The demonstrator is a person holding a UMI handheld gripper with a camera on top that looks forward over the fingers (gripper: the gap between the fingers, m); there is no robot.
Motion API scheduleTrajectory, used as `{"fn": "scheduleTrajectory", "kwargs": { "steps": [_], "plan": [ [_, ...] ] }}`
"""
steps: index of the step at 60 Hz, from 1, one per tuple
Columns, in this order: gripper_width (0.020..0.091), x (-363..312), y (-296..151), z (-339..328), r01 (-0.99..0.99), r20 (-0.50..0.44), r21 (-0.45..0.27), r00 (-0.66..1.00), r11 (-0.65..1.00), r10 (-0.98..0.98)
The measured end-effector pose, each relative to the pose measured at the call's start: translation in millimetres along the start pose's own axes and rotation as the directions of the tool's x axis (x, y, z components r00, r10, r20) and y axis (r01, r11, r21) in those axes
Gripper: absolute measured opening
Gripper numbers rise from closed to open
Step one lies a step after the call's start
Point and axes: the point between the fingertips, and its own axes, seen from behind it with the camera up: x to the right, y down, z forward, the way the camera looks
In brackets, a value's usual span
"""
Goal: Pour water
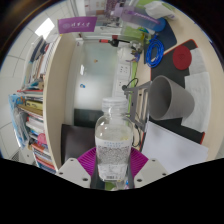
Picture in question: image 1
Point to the flat round red coaster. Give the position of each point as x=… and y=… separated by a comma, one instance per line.
x=182, y=57

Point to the clear plastic water bottle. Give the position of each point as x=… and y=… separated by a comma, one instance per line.
x=113, y=146

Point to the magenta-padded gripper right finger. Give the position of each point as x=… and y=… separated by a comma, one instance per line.
x=151, y=170

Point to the grey metal stand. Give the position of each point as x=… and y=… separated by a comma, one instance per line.
x=138, y=100

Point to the grey cup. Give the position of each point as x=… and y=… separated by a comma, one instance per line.
x=173, y=100

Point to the black red-edged desk mat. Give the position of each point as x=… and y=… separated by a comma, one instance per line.
x=163, y=68

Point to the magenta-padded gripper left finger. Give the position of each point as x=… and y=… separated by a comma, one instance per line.
x=71, y=171

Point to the dark chair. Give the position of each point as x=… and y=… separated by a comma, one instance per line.
x=78, y=140

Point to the dark blue mouse pad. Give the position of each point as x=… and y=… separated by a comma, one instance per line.
x=167, y=35

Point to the white paper tissue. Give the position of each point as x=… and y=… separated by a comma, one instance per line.
x=200, y=100

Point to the bookshelf with books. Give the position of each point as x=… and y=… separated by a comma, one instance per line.
x=35, y=110

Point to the white paper sheet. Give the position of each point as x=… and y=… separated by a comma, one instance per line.
x=170, y=150

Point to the purple banner flag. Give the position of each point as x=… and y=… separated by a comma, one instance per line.
x=77, y=24

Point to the white wall socket panel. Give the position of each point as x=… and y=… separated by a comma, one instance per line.
x=123, y=78

